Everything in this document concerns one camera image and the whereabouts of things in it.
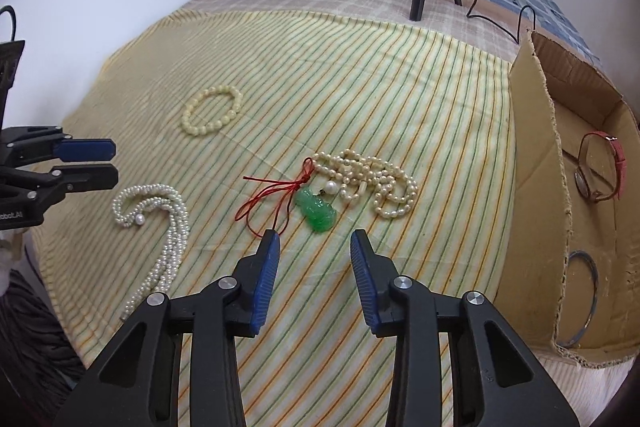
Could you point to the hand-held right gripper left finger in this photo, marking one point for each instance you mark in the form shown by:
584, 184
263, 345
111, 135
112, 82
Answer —
267, 278

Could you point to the grey metal bangle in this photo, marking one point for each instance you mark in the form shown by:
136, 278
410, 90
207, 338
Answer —
594, 287

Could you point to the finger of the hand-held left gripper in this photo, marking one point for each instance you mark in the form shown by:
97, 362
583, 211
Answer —
82, 150
87, 179

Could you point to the single pearl pendant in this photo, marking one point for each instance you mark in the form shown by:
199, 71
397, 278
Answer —
330, 187

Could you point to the beige checked blanket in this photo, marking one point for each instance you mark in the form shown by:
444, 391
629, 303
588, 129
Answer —
350, 2

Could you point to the cardboard box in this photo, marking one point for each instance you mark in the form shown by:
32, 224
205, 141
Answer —
540, 207

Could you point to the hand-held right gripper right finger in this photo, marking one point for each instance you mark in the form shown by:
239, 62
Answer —
363, 278

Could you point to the dark ribbed cloth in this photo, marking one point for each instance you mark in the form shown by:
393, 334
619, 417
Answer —
35, 332

